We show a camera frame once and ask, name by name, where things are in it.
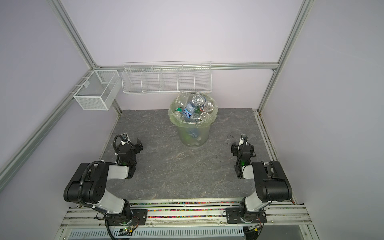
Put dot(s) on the long white wire shelf basket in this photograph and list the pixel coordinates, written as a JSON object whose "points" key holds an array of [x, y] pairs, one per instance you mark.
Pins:
{"points": [[167, 77]]}

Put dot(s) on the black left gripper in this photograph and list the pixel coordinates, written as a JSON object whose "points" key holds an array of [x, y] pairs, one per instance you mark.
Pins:
{"points": [[138, 147]]}

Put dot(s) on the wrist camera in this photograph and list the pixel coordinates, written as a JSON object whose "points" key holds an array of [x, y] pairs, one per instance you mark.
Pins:
{"points": [[125, 138], [243, 140]]}

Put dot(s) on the small white mesh basket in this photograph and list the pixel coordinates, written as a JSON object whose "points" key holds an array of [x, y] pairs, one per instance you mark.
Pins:
{"points": [[99, 90]]}

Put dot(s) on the clear bottle blue pink label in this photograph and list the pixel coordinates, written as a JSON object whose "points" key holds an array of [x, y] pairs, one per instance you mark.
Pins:
{"points": [[188, 110]]}

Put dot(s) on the clear square bottle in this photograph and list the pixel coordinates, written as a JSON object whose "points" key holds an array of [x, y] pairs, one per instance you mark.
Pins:
{"points": [[179, 108]]}

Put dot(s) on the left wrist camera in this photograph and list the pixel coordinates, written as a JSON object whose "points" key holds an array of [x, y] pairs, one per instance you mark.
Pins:
{"points": [[125, 138]]}

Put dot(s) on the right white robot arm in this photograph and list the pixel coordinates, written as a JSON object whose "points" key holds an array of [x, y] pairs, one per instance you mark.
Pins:
{"points": [[271, 184]]}

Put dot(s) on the blue label bottle back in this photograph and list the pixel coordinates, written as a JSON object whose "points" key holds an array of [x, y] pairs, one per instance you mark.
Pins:
{"points": [[198, 100]]}

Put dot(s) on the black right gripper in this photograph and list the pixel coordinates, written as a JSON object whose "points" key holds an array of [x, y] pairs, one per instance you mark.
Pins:
{"points": [[235, 149]]}

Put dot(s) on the green lined mesh waste bin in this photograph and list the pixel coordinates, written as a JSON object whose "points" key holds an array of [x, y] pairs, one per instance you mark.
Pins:
{"points": [[194, 134]]}

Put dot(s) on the red label clear bottle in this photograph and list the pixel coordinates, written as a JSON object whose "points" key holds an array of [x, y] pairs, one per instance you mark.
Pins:
{"points": [[208, 107]]}

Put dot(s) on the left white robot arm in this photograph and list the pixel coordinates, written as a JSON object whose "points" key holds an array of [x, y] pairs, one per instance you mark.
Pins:
{"points": [[88, 185]]}

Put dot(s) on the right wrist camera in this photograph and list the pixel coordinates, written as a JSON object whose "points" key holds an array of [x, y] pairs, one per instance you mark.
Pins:
{"points": [[243, 140]]}

